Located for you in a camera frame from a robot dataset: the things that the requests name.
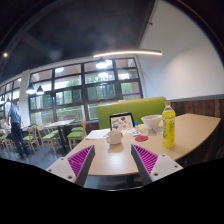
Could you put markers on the white bowl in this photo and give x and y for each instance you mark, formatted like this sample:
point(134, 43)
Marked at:
point(151, 121)

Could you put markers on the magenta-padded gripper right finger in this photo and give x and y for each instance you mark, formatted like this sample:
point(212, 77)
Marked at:
point(163, 165)

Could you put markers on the white ribbed mug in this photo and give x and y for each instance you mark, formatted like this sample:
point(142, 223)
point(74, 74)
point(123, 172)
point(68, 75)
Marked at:
point(115, 137)

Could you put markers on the flat round red coaster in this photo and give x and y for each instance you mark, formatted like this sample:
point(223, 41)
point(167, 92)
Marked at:
point(141, 138)

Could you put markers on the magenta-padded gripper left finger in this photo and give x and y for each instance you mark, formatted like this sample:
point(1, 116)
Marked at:
point(59, 167)

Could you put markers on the small blue-capped white bottle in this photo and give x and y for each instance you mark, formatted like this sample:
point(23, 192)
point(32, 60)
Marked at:
point(136, 126)

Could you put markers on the yellow drink bottle orange cap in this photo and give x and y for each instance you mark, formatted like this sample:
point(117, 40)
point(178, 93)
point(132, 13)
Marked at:
point(168, 128)

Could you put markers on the black tablet with sticker prints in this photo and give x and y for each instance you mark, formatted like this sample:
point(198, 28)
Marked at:
point(121, 122)

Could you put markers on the white paper sheet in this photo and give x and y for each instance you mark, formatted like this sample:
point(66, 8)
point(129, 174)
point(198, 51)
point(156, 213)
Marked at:
point(96, 134)

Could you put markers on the long curved ceiling light strip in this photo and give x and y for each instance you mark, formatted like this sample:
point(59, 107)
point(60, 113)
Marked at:
point(128, 53)

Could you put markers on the person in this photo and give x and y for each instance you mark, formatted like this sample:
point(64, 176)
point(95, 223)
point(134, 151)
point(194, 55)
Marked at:
point(16, 123)

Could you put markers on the light wooden dining table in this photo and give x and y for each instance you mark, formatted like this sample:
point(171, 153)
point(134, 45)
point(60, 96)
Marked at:
point(60, 123)

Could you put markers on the group of green-seated wooden chairs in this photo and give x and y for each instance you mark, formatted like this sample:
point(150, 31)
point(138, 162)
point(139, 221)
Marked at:
point(50, 136)

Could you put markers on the group of black pendant lamps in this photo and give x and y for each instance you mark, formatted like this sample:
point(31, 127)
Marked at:
point(101, 63)

